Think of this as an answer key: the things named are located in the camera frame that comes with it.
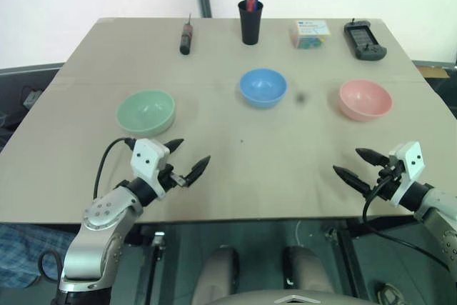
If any grey rounded robot leg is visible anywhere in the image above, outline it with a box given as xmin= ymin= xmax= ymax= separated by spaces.
xmin=194 ymin=245 xmax=241 ymax=305
xmin=283 ymin=245 xmax=336 ymax=296

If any blue plaid cloth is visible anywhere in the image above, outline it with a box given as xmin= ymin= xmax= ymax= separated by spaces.
xmin=0 ymin=224 xmax=78 ymax=289

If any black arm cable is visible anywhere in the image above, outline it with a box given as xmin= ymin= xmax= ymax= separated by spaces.
xmin=93 ymin=136 xmax=137 ymax=201
xmin=361 ymin=176 xmax=451 ymax=271

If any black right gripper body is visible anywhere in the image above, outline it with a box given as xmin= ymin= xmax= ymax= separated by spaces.
xmin=371 ymin=160 xmax=405 ymax=202

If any blue bowl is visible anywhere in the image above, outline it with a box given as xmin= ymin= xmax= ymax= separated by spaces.
xmin=238 ymin=67 xmax=288 ymax=110

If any grey shoe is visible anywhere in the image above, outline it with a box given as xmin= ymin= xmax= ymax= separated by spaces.
xmin=377 ymin=282 xmax=407 ymax=305

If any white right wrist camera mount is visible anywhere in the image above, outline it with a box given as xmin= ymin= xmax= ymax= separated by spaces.
xmin=388 ymin=141 xmax=426 ymax=208

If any thin white cable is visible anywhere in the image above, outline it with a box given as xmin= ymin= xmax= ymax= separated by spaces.
xmin=293 ymin=220 xmax=305 ymax=246

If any pink bowl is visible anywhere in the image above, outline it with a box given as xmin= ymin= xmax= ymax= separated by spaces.
xmin=338 ymin=79 xmax=394 ymax=123

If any beige table cloth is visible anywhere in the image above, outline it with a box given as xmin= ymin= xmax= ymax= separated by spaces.
xmin=0 ymin=16 xmax=457 ymax=226

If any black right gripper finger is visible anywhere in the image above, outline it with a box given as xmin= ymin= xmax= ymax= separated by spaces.
xmin=355 ymin=147 xmax=391 ymax=168
xmin=332 ymin=165 xmax=373 ymax=197

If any black cable loop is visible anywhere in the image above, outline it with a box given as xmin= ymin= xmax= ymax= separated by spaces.
xmin=38 ymin=249 xmax=64 ymax=281

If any grey robot torso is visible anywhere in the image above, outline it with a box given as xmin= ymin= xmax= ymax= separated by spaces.
xmin=213 ymin=290 xmax=362 ymax=305

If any black handheld controller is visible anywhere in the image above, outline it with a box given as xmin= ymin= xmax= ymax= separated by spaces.
xmin=343 ymin=17 xmax=388 ymax=61

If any black and red screwdriver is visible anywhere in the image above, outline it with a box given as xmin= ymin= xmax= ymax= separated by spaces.
xmin=179 ymin=12 xmax=195 ymax=56

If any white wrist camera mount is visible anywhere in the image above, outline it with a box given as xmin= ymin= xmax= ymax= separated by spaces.
xmin=130 ymin=138 xmax=171 ymax=200
xmin=388 ymin=141 xmax=426 ymax=208

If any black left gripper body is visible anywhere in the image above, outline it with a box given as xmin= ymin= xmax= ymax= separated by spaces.
xmin=157 ymin=164 xmax=189 ymax=192

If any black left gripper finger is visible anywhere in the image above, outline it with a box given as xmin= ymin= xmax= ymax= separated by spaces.
xmin=181 ymin=155 xmax=212 ymax=188
xmin=163 ymin=138 xmax=186 ymax=155

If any black pen cup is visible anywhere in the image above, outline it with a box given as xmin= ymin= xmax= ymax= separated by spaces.
xmin=237 ymin=0 xmax=265 ymax=46

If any small grey box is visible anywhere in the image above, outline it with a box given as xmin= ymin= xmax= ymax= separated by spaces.
xmin=22 ymin=89 xmax=42 ymax=109

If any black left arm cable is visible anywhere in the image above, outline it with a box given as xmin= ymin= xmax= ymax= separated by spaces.
xmin=93 ymin=136 xmax=137 ymax=201

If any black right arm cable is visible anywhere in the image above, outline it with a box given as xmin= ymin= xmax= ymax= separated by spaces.
xmin=361 ymin=176 xmax=451 ymax=271

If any clear box of coloured clips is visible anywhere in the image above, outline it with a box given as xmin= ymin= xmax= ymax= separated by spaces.
xmin=288 ymin=19 xmax=331 ymax=50

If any green bowl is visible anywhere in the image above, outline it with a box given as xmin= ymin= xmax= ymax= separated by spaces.
xmin=115 ymin=89 xmax=177 ymax=139

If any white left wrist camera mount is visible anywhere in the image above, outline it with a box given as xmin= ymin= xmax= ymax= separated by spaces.
xmin=130 ymin=138 xmax=171 ymax=200

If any brown cardboard piece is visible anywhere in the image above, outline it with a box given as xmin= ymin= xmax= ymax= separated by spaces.
xmin=415 ymin=59 xmax=451 ymax=79

